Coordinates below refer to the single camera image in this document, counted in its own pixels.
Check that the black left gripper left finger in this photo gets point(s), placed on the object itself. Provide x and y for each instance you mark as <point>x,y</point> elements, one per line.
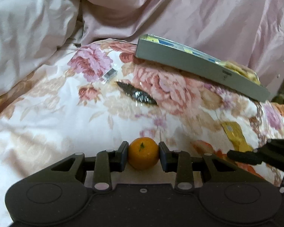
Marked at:
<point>61,191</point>

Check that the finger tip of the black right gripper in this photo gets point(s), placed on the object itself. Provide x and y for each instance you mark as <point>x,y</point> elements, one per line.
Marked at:
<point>249,158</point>

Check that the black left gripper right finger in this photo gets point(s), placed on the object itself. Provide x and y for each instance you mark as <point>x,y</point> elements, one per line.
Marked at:
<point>224,190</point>

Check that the yellow snack packet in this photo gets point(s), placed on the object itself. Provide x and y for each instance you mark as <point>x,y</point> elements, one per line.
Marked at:
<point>236,137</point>

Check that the small orange mandarin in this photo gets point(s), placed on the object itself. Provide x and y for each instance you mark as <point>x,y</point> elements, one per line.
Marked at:
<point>143,153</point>

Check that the bread snack in wrapper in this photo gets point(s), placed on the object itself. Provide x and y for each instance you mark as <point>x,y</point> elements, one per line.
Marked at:
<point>241,70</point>

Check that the floral quilt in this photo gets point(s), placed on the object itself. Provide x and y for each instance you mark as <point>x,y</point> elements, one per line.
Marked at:
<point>63,108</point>

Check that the grey snack box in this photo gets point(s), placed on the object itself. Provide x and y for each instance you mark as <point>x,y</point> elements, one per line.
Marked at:
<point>170,53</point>

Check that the dark seaweed snack packet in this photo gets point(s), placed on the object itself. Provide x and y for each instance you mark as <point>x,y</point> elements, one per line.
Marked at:
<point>136,93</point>

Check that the clear wrapper with barcode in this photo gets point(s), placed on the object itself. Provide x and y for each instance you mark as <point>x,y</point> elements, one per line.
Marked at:
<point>108,76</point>

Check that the pink satin curtain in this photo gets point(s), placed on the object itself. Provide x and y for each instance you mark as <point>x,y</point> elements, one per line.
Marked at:
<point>249,32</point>

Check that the pale pink duvet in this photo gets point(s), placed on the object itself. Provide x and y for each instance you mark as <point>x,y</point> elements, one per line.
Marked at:
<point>30,33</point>

